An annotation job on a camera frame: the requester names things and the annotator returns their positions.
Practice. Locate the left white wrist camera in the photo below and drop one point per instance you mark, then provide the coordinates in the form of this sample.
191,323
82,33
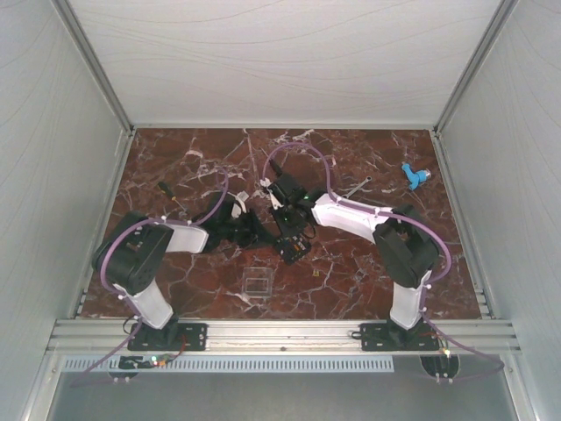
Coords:
239,207

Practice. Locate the black fuse box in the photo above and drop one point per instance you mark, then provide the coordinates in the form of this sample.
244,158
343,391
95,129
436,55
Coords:
292,248

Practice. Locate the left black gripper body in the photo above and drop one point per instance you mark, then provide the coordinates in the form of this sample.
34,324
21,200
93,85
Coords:
234,230

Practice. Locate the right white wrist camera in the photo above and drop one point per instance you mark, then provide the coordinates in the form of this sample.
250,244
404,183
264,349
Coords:
267,185

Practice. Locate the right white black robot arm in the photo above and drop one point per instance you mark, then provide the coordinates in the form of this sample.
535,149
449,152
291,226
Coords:
407,252

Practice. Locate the yellow black screwdriver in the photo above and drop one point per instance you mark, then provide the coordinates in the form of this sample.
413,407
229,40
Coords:
167,191

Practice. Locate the small black screwdriver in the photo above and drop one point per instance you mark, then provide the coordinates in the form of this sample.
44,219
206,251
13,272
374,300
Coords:
270,163

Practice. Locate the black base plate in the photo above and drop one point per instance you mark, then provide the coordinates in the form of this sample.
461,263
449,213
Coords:
390,337
178,336

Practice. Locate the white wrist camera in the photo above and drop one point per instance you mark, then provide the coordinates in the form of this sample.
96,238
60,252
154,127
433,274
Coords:
267,185
239,207

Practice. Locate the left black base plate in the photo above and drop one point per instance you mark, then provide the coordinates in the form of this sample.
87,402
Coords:
178,336

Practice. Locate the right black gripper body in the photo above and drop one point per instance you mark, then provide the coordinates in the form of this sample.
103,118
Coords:
285,224

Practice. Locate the blue plastic fitting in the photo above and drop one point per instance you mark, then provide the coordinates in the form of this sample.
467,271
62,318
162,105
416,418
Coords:
415,178

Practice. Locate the grey slotted cable duct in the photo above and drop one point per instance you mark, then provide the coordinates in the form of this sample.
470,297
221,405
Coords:
280,364

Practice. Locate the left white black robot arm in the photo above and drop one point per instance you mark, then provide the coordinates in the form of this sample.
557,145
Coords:
131,255

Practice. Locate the silver wrench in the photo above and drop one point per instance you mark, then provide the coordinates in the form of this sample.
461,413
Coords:
359,186

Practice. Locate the clear plastic fuse box cover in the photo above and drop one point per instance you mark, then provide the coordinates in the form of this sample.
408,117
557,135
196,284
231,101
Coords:
257,282

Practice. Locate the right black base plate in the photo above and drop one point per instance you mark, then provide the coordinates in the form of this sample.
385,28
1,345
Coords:
390,337

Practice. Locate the aluminium mounting rail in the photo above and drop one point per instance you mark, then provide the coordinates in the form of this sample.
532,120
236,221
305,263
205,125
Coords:
274,337

